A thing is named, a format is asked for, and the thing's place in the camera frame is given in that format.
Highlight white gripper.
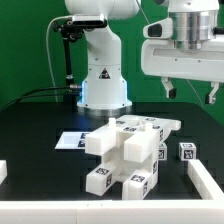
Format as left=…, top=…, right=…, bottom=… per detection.
left=141, top=35, right=224, bottom=104

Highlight white small cube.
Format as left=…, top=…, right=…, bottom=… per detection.
left=158, top=143, right=167, bottom=161
left=179, top=142, right=197, bottom=161

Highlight white chair back frame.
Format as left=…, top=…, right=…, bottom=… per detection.
left=85, top=115, right=181, bottom=163

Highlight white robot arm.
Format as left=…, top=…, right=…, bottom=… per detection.
left=65, top=0, right=224, bottom=114

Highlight white obstacle fence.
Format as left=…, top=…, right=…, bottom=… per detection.
left=0, top=161, right=224, bottom=224

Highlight white block at left edge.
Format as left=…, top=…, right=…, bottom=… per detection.
left=0, top=160, right=7, bottom=185

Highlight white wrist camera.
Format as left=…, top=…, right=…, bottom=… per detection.
left=143, top=18, right=173, bottom=39

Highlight white marker base plate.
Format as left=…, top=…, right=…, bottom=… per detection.
left=55, top=132, right=88, bottom=150

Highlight background camera on stand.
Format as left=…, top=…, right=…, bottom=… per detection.
left=72, top=14, right=107, bottom=28

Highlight white camera cable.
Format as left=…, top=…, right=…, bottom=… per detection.
left=45, top=15, right=74, bottom=103

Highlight black cables on table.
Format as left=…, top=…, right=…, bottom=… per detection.
left=0, top=85, right=83, bottom=113

